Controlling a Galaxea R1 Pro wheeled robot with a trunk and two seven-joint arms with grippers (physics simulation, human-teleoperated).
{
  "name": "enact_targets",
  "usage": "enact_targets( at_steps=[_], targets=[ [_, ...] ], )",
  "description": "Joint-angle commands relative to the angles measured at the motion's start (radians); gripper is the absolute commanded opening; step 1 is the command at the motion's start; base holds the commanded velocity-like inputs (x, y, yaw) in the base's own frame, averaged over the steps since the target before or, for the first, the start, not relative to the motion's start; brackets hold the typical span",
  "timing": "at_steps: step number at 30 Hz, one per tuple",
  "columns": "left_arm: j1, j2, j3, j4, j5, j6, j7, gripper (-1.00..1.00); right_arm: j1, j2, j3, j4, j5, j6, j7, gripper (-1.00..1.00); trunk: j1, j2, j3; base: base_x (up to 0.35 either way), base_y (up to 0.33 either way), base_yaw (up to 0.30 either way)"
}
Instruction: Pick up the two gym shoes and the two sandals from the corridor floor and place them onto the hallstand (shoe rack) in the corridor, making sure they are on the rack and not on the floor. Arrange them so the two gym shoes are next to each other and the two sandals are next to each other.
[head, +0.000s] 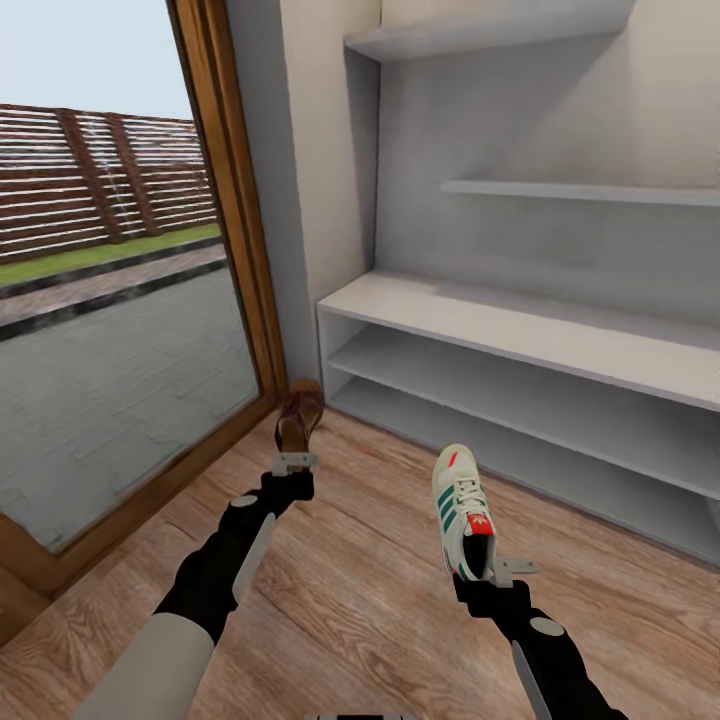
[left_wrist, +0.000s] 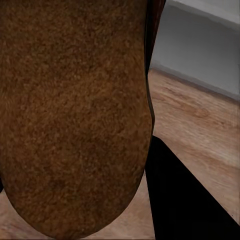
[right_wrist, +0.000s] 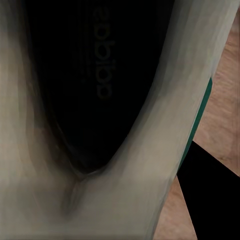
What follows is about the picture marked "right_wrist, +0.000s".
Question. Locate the gym shoe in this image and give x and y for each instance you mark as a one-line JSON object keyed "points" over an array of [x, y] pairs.
{"points": [[99, 104]]}

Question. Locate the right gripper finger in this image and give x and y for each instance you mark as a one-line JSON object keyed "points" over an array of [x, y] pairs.
{"points": [[212, 195]]}

